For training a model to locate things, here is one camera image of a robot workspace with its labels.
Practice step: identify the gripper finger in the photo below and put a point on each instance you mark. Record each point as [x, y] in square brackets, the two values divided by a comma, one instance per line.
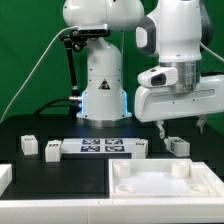
[159, 125]
[202, 121]

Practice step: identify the white fence block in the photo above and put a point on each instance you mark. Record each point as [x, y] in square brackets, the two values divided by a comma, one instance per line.
[210, 177]
[5, 176]

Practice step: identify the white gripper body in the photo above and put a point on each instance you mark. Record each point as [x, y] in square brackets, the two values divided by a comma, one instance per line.
[155, 104]

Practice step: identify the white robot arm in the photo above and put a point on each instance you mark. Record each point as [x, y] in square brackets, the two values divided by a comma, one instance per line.
[176, 31]

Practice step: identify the white square table top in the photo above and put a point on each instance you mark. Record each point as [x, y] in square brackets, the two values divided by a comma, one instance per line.
[157, 178]

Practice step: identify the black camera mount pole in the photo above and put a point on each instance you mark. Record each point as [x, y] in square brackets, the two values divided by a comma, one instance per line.
[69, 45]

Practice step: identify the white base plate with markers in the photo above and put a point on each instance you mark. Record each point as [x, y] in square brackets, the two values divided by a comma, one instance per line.
[97, 145]

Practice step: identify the white right fence block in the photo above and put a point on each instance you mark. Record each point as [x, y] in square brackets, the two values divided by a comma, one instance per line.
[210, 177]

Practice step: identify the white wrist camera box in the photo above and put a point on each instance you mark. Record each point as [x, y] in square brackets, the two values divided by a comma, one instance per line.
[158, 77]

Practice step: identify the white front fence rail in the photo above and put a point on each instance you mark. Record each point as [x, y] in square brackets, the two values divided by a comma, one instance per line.
[113, 211]

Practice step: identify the grey camera on mount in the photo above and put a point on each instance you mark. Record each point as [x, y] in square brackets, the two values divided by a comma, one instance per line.
[94, 30]

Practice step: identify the white left fence block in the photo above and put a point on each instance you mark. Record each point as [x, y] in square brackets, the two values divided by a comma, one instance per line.
[5, 176]

